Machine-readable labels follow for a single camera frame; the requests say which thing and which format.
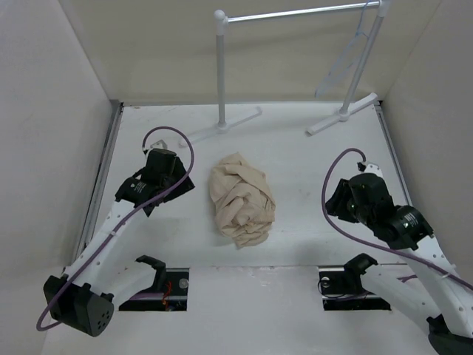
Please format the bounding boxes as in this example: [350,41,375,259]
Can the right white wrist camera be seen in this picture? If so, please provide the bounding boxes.
[357,161,384,178]

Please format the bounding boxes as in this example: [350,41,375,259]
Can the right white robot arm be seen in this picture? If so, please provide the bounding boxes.
[321,172,472,354]

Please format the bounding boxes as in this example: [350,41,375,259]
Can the beige trousers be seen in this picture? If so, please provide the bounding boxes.
[208,152,276,249]

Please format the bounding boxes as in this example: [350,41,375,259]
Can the translucent blue clothes hanger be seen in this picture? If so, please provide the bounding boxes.
[313,1,380,99]

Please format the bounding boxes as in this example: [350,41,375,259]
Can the left metal side rail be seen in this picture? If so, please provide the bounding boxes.
[70,100,124,263]

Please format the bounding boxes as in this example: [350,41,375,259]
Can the white clothes rack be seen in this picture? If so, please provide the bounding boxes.
[179,0,392,147]

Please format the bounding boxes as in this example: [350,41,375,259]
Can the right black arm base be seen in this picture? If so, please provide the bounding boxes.
[317,254,392,311]

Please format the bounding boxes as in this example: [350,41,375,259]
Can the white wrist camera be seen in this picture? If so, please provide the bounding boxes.
[149,139,168,149]
[357,161,384,178]

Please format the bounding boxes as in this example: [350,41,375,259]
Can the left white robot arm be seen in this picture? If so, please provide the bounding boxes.
[43,149,194,337]

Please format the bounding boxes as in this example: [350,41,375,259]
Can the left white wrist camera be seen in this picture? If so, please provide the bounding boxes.
[149,139,168,149]

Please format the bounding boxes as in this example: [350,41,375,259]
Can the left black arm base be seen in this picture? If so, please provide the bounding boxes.
[118,267,190,312]

